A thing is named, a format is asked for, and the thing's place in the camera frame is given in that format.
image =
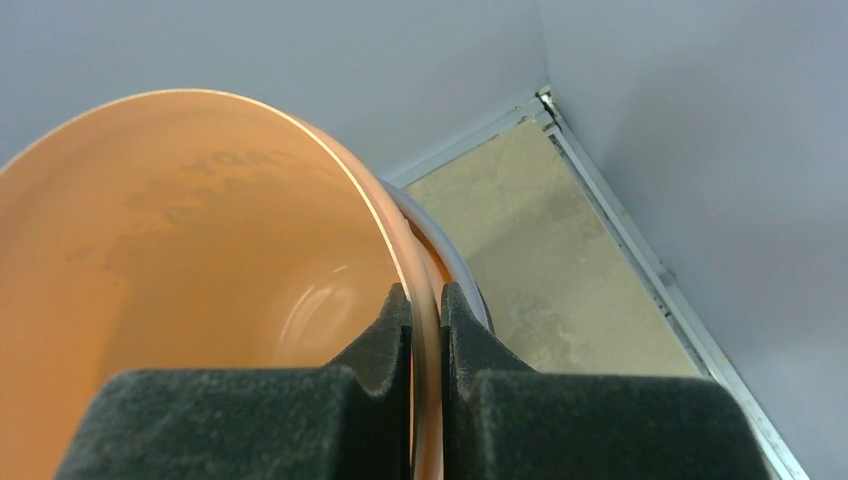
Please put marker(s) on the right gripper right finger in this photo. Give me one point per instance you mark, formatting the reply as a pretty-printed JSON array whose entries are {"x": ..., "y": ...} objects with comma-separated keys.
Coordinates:
[{"x": 504, "y": 420}]

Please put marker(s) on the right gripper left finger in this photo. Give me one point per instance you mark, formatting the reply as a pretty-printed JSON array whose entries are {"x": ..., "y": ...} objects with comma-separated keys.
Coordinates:
[{"x": 347, "y": 419}]

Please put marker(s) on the grey plastic bucket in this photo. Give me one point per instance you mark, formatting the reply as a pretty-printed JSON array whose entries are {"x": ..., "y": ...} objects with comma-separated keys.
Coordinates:
[{"x": 430, "y": 233}]

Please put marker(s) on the orange plastic bucket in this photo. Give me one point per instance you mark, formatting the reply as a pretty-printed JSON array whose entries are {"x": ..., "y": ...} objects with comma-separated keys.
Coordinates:
[{"x": 184, "y": 228}]

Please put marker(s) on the aluminium frame rail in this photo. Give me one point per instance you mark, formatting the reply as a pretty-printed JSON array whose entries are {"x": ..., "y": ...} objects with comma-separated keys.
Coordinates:
[{"x": 571, "y": 283}]

